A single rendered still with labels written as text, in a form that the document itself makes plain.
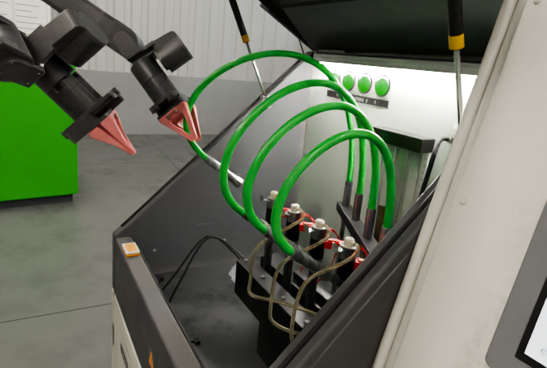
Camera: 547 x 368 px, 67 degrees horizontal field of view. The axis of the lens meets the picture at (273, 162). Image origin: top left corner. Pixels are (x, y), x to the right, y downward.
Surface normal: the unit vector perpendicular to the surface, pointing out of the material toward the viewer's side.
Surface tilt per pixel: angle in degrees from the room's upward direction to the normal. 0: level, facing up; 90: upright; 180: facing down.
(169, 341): 0
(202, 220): 90
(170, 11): 90
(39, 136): 90
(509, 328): 76
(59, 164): 90
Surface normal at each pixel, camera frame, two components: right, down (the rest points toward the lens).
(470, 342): -0.81, -0.19
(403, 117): -0.86, 0.04
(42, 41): -0.31, -0.15
